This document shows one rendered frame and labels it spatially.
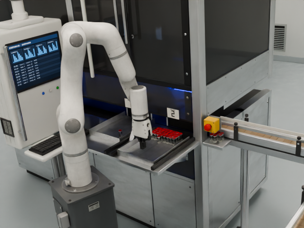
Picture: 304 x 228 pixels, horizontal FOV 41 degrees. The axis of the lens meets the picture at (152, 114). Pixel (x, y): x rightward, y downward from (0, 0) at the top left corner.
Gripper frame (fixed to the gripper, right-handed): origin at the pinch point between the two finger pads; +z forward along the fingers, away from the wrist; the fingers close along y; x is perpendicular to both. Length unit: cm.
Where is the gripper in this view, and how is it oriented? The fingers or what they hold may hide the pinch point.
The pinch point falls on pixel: (143, 144)
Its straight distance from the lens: 211.0
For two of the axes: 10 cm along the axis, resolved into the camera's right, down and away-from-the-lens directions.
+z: 0.7, 9.2, 3.9
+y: -7.9, -1.9, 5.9
